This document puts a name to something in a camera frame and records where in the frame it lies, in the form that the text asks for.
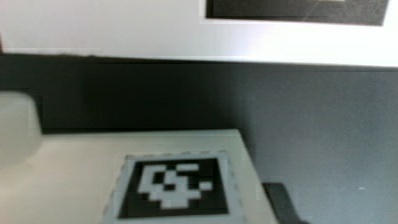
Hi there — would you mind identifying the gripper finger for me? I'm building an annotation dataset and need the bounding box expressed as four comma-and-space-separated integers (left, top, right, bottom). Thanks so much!
263, 183, 309, 224

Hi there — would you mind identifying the white drawer tray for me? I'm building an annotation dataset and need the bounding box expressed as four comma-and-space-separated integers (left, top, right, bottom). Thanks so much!
0, 91, 279, 224

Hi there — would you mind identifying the white fiducial marker sheet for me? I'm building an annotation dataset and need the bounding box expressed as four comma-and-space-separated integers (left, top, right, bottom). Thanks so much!
0, 0, 398, 68

